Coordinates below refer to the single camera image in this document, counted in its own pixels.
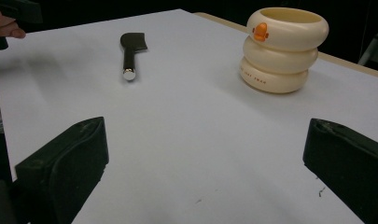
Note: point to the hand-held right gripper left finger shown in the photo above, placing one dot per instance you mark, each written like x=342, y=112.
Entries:
x=68, y=168

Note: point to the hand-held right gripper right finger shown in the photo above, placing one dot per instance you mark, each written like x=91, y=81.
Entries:
x=348, y=165

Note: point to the cream ringed holder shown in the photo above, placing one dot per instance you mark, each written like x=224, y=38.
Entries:
x=280, y=59

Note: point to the grey metal stand leg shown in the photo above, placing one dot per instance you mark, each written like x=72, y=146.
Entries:
x=371, y=46

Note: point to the black cleaver knife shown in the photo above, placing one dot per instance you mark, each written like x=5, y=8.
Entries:
x=129, y=59

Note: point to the white table mat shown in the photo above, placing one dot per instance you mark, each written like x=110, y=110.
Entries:
x=189, y=124

